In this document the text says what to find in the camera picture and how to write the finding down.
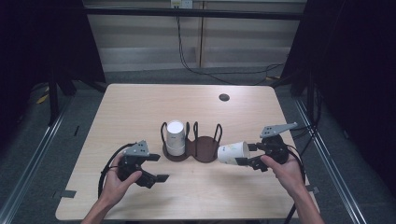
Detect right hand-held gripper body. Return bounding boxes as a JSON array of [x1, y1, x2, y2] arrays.
[[250, 121, 299, 173]]

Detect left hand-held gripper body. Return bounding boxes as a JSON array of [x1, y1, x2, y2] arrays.
[[117, 139, 157, 189]]

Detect printed white paper cup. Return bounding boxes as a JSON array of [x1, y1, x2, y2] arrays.
[[217, 141, 251, 166]]

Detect stack of white paper cups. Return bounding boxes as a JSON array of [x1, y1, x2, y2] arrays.
[[165, 119, 187, 157]]

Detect dark brown cup holder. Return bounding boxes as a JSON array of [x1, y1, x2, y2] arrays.
[[160, 120, 224, 164]]

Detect person's left hand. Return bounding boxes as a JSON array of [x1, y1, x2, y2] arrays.
[[98, 153, 143, 208]]

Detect person's right hand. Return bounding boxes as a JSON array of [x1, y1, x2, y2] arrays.
[[260, 153, 308, 197]]

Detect black metal stand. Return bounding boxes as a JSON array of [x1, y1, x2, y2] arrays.
[[46, 69, 61, 127]]

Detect yellow tape piece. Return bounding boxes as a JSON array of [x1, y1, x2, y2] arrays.
[[35, 92, 50, 105]]

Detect black curtain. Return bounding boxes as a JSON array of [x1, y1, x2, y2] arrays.
[[279, 0, 396, 190], [0, 0, 107, 153]]

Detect black horizontal bar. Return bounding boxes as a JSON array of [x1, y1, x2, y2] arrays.
[[83, 7, 309, 21]]

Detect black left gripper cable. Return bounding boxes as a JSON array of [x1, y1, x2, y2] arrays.
[[97, 142, 138, 199]]

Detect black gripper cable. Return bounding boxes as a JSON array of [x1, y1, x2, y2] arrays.
[[97, 142, 138, 199], [283, 145, 308, 224]]

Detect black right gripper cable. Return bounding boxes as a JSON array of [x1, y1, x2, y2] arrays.
[[283, 145, 308, 224]]

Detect black floor cables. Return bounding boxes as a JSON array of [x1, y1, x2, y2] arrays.
[[289, 83, 323, 158]]

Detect metal floor rail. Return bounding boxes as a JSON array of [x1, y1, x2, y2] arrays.
[[293, 96, 369, 224], [0, 101, 73, 224]]

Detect black wall cable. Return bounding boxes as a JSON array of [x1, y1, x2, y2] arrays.
[[176, 15, 286, 87]]

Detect white wall socket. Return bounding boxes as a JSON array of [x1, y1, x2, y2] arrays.
[[170, 0, 194, 9]]

